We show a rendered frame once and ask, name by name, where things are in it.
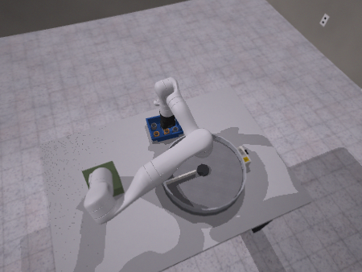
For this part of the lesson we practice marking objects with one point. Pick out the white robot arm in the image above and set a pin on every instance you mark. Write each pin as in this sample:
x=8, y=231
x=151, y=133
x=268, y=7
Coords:
x=103, y=207

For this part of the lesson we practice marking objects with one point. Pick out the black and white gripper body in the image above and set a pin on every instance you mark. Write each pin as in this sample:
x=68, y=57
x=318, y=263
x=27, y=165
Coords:
x=167, y=117

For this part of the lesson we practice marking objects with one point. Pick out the blue crate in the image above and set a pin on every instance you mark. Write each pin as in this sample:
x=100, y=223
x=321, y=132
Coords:
x=162, y=136

